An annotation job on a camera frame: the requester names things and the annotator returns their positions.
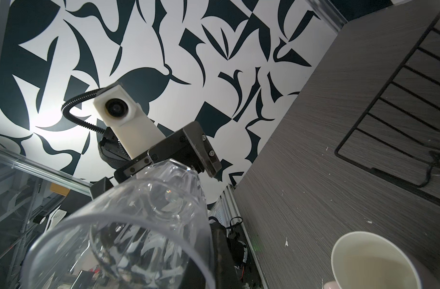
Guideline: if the pink cream mug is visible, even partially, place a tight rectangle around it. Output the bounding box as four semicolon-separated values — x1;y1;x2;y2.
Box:
322;231;440;289

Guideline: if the clear glass cup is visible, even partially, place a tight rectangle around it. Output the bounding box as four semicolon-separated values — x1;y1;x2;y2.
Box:
21;159;216;289

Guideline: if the black wire dish rack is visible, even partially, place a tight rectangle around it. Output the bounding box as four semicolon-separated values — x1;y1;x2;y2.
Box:
335;11;440;189

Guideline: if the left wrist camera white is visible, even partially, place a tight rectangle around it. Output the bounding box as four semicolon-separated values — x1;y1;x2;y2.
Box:
93;84;165;159

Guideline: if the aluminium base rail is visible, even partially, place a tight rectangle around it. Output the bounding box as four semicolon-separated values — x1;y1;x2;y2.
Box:
209;185;269;289

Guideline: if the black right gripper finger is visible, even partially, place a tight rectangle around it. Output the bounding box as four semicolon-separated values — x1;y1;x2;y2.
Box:
210;222;242;289

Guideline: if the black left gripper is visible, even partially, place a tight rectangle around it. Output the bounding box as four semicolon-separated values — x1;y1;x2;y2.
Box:
98;121;222;183

